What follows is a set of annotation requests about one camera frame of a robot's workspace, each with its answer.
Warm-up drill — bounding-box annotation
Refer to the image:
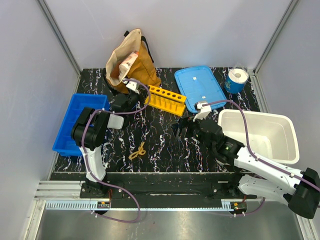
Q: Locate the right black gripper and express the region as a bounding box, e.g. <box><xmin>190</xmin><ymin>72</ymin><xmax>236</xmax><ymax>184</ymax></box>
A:
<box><xmin>169</xmin><ymin>112</ymin><xmax>214</xmax><ymax>151</ymax></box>

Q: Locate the yellow test tube rack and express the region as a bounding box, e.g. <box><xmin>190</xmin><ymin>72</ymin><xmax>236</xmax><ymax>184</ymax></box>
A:
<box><xmin>144</xmin><ymin>85</ymin><xmax>187</xmax><ymax>117</ymax></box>

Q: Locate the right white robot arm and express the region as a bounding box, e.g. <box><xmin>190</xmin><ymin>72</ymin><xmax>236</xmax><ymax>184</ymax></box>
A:
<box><xmin>171</xmin><ymin>117</ymin><xmax>320</xmax><ymax>219</ymax></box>

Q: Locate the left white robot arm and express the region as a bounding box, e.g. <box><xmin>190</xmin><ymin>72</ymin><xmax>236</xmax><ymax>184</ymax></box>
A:
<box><xmin>70</xmin><ymin>86</ymin><xmax>149</xmax><ymax>198</ymax></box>

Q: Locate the white package in bag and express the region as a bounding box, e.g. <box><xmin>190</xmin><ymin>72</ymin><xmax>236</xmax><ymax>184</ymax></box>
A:
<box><xmin>119</xmin><ymin>51</ymin><xmax>139</xmax><ymax>78</ymax></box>

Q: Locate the brown paper tote bag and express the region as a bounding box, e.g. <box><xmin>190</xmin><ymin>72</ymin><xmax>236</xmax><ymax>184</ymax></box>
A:
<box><xmin>105</xmin><ymin>28</ymin><xmax>162</xmax><ymax>94</ymax></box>

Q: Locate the white plastic tub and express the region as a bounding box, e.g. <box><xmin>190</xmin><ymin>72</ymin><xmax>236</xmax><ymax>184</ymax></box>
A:
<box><xmin>218</xmin><ymin>109</ymin><xmax>300</xmax><ymax>165</ymax></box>

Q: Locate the yellow rubber band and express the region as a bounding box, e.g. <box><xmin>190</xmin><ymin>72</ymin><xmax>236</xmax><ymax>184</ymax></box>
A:
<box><xmin>128</xmin><ymin>141</ymin><xmax>146</xmax><ymax>160</ymax></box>

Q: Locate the light blue tray lid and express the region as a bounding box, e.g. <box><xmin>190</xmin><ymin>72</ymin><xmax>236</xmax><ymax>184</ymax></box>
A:
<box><xmin>174</xmin><ymin>65</ymin><xmax>226</xmax><ymax>114</ymax></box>

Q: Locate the toilet paper roll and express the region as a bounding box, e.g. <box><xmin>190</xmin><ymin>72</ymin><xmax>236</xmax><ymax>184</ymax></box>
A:
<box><xmin>224</xmin><ymin>68</ymin><xmax>249</xmax><ymax>94</ymax></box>

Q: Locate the blue compartment bin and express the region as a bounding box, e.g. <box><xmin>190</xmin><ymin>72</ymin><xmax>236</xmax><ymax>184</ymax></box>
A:
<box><xmin>51</xmin><ymin>93</ymin><xmax>111</xmax><ymax>157</ymax></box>

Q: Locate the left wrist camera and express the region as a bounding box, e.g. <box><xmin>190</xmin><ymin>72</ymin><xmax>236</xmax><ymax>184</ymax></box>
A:
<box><xmin>122</xmin><ymin>78</ymin><xmax>140</xmax><ymax>93</ymax></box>

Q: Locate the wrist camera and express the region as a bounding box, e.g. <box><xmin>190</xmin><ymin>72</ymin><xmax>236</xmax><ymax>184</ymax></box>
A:
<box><xmin>122</xmin><ymin>78</ymin><xmax>140</xmax><ymax>93</ymax></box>
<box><xmin>193</xmin><ymin>101</ymin><xmax>212</xmax><ymax>122</ymax></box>

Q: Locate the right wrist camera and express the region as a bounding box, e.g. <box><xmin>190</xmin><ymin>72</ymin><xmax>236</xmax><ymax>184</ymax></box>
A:
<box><xmin>193</xmin><ymin>101</ymin><xmax>212</xmax><ymax>122</ymax></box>

